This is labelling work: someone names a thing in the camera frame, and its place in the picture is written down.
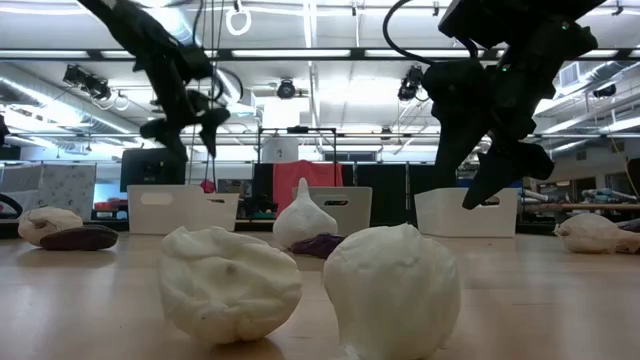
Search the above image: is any black aluminium table frame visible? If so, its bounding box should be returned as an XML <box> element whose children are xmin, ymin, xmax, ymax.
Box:
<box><xmin>0</xmin><ymin>218</ymin><xmax>556</xmax><ymax>239</ymax></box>

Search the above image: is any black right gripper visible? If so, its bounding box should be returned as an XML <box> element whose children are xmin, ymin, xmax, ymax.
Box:
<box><xmin>422</xmin><ymin>19</ymin><xmax>599</xmax><ymax>211</ymax></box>

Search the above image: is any red cloth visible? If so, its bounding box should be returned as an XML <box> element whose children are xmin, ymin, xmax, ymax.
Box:
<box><xmin>272</xmin><ymin>159</ymin><xmax>345</xmax><ymax>217</ymax></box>

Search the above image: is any black metal rack frame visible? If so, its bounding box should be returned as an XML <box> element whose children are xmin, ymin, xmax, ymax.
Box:
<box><xmin>256</xmin><ymin>126</ymin><xmax>338</xmax><ymax>221</ymax></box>

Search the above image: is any black ceiling spotlight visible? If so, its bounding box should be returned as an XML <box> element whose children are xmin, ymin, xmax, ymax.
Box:
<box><xmin>276</xmin><ymin>78</ymin><xmax>298</xmax><ymax>100</ymax></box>
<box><xmin>62</xmin><ymin>64</ymin><xmax>113</xmax><ymax>102</ymax></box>
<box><xmin>397</xmin><ymin>65</ymin><xmax>426</xmax><ymax>102</ymax></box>

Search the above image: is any black computer monitor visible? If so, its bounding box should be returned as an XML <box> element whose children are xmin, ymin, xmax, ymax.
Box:
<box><xmin>119</xmin><ymin>147</ymin><xmax>188</xmax><ymax>194</ymax></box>

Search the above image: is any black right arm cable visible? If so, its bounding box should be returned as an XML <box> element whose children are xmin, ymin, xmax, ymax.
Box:
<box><xmin>382</xmin><ymin>0</ymin><xmax>482</xmax><ymax>67</ymax></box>

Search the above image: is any black partition panel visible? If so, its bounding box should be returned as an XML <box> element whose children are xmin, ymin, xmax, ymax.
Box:
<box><xmin>349</xmin><ymin>163</ymin><xmax>437</xmax><ymax>227</ymax></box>

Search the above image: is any white patterned panel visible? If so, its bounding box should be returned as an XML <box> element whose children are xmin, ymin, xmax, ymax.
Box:
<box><xmin>0</xmin><ymin>163</ymin><xmax>98</xmax><ymax>222</ymax></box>

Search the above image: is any wooden pole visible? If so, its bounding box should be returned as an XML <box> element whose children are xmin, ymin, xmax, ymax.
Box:
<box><xmin>519</xmin><ymin>201</ymin><xmax>640</xmax><ymax>212</ymax></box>

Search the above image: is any long-stemmed white garlic bulb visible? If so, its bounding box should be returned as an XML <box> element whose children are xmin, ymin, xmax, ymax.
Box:
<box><xmin>272</xmin><ymin>176</ymin><xmax>340</xmax><ymax>250</ymax></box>

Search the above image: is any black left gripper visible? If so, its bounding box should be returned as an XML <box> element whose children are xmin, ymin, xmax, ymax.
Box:
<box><xmin>139</xmin><ymin>44</ymin><xmax>233</xmax><ymax>162</ymax></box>

